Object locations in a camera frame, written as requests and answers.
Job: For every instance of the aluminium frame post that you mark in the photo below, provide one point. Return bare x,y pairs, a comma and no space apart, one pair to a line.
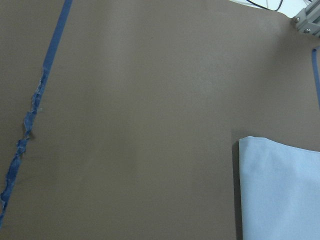
307,20

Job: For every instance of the light blue t-shirt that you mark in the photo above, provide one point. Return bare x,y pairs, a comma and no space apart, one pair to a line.
280,190

